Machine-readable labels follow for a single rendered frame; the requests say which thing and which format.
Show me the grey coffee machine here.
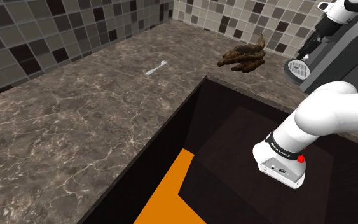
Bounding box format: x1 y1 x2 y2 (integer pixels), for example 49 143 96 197
283 13 358 95

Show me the brown lumpy root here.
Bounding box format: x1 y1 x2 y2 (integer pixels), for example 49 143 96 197
217 32 266 74

